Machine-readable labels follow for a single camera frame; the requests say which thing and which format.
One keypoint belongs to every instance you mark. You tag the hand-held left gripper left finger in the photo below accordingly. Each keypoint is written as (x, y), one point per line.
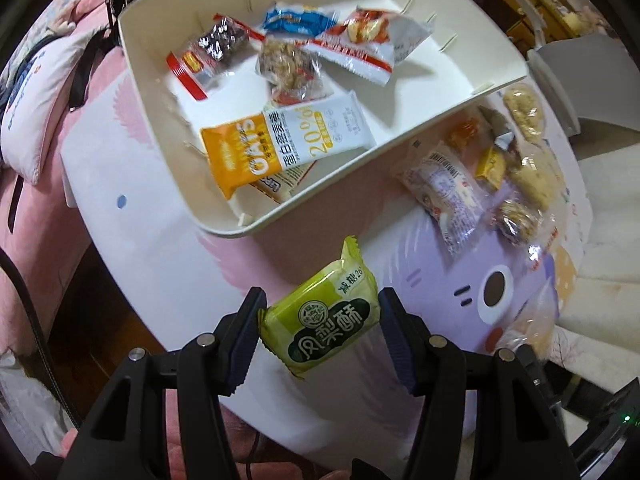
(245, 340)

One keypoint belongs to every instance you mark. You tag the white printed snack packet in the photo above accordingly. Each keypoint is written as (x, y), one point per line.
(445, 192)

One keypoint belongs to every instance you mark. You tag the white plastic tray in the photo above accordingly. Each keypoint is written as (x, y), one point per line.
(235, 95)

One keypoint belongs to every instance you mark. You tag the small gold packet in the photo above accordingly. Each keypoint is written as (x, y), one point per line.
(491, 167)

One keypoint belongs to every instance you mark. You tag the grey office chair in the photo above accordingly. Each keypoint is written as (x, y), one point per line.
(590, 85)

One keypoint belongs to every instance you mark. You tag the white floral curtain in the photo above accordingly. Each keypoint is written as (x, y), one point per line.
(610, 270)

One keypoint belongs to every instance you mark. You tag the pale cracker clear packet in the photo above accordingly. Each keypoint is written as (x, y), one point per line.
(522, 110)

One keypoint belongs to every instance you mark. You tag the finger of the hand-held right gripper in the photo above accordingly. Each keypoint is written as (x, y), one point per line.
(535, 365)

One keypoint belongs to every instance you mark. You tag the red-edged dark jerky packet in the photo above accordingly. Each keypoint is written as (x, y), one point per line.
(210, 52)

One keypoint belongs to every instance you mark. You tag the yellow cookie clear packet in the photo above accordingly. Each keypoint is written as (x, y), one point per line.
(537, 180)

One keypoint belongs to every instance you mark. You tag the cream red-edged packet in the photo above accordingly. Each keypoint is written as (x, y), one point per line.
(282, 182)

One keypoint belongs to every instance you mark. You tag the white floral pillow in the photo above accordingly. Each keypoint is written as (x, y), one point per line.
(35, 125)

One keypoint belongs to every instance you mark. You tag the blue snack packet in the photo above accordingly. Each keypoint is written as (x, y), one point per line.
(295, 17)

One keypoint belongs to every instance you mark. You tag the nut cluster clear packet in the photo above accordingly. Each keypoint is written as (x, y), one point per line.
(287, 62)
(517, 220)

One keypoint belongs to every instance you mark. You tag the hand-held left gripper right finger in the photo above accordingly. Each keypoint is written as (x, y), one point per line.
(395, 340)

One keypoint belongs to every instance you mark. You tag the red white snack packet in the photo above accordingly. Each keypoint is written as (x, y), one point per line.
(365, 45)

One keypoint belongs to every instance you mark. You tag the dark brown wrapper packet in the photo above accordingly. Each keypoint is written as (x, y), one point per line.
(500, 127)

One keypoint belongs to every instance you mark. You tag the orange white oat bar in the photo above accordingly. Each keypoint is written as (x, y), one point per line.
(280, 145)

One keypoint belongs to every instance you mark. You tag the green pastry packet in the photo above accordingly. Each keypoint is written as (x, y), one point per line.
(320, 320)

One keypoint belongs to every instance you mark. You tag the orange candy packet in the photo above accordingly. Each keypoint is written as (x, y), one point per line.
(464, 134)

